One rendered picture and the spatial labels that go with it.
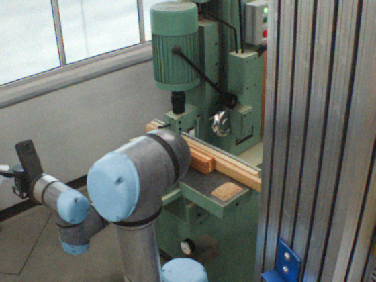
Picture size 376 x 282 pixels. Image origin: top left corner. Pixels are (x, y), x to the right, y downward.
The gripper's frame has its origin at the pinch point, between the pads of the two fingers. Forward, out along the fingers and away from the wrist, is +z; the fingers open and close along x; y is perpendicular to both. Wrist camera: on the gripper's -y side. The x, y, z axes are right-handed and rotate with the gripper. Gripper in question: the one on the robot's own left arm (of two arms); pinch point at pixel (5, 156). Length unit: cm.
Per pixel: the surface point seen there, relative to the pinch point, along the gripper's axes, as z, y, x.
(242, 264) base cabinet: -24, 86, 103
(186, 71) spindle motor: -8, -13, 71
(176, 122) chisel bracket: -3, 8, 72
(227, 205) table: -38, 27, 61
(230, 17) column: -13, -33, 89
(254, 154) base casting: -19, 29, 108
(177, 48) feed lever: -14, -25, 58
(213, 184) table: -27, 25, 67
